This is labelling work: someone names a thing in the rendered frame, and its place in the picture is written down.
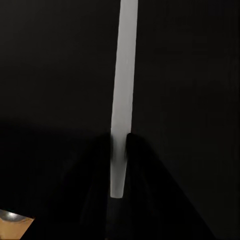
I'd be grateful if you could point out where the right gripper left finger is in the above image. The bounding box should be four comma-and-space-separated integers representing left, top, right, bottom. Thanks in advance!
20, 133, 110, 240

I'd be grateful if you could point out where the pen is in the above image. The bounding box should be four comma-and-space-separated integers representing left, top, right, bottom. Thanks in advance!
110, 0, 139, 198

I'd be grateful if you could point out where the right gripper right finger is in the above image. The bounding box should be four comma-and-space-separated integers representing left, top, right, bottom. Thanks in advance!
128, 133, 217, 240

